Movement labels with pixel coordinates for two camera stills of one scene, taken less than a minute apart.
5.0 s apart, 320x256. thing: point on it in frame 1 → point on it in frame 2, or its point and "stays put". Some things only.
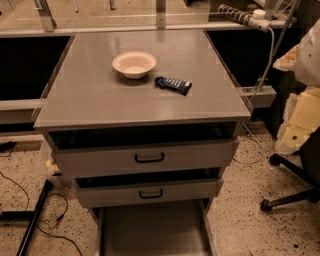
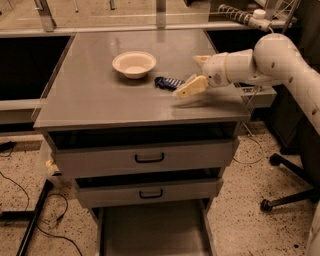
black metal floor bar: [32, 215] stays put
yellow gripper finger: [301, 118] → [215, 71]
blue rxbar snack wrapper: [172, 84] stays put
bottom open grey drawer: [182, 228] stays put
